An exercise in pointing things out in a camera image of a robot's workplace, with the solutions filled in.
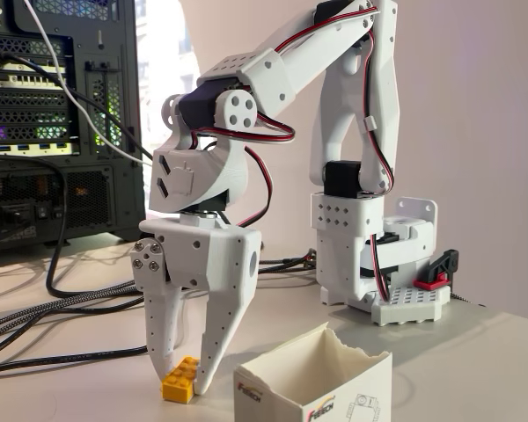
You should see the black computer tower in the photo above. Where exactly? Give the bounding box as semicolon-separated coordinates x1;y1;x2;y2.
0;0;148;261

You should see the black white braided cable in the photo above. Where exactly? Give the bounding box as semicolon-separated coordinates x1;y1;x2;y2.
0;250;320;335
0;257;320;348

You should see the smooth thin black cable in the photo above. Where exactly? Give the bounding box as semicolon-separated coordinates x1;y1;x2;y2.
0;154;137;300

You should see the black red table clamp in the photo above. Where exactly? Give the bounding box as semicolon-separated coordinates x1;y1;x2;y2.
412;248;461;289

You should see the white cardboard box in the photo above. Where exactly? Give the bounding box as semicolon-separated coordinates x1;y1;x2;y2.
233;320;393;422

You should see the black cable with print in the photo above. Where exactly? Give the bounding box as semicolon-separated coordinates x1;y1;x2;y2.
0;346;149;375

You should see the thin white cable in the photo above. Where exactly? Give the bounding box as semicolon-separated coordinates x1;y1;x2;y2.
24;0;154;168

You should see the yellow lego brick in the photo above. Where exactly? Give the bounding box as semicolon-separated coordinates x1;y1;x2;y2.
161;356;202;404

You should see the red black servo wire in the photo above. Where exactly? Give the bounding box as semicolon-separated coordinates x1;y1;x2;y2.
189;3;397;229
371;232;395;304

